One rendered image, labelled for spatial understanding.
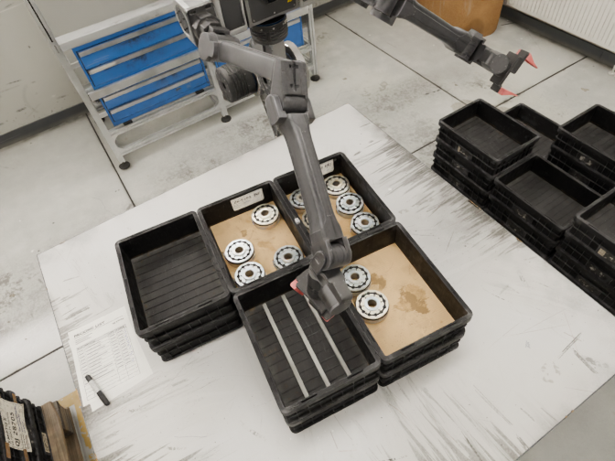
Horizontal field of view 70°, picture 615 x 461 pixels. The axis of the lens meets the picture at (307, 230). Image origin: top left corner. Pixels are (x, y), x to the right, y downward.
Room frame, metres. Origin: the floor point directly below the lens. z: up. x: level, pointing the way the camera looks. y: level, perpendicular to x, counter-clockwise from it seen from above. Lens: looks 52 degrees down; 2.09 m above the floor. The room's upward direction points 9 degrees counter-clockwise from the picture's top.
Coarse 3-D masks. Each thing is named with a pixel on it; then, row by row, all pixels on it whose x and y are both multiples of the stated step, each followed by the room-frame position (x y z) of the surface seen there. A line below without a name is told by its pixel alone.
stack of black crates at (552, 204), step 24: (528, 168) 1.50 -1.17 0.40; (552, 168) 1.42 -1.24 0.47; (504, 192) 1.34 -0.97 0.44; (528, 192) 1.36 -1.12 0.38; (552, 192) 1.34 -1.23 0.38; (576, 192) 1.28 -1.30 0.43; (504, 216) 1.29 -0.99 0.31; (528, 216) 1.19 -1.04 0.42; (552, 216) 1.20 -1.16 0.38; (528, 240) 1.15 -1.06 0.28; (552, 240) 1.07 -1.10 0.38
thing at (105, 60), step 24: (144, 24) 2.71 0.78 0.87; (168, 24) 2.77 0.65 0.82; (72, 48) 2.52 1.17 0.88; (96, 48) 2.56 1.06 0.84; (120, 48) 2.63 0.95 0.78; (144, 48) 2.68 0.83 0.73; (168, 48) 2.75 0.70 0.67; (192, 48) 2.81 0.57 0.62; (96, 72) 2.55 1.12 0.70; (120, 72) 2.60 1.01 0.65; (168, 72) 2.71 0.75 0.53; (192, 72) 2.79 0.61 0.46; (120, 96) 2.57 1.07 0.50; (144, 96) 2.63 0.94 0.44; (168, 96) 2.70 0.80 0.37; (120, 120) 2.54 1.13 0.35
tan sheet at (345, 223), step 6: (354, 192) 1.14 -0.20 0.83; (288, 198) 1.16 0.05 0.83; (330, 198) 1.12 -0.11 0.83; (336, 210) 1.06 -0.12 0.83; (366, 210) 1.04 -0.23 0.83; (300, 216) 1.06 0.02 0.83; (336, 216) 1.03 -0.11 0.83; (342, 222) 1.00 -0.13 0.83; (348, 222) 0.99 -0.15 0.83; (342, 228) 0.97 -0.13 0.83; (348, 228) 0.97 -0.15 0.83; (348, 234) 0.94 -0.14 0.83
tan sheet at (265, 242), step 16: (224, 224) 1.08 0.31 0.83; (240, 224) 1.07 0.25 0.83; (224, 240) 1.00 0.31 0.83; (256, 240) 0.98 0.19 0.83; (272, 240) 0.97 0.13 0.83; (288, 240) 0.96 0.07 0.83; (256, 256) 0.91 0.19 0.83; (272, 256) 0.90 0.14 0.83; (304, 256) 0.88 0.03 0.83; (272, 272) 0.83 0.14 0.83
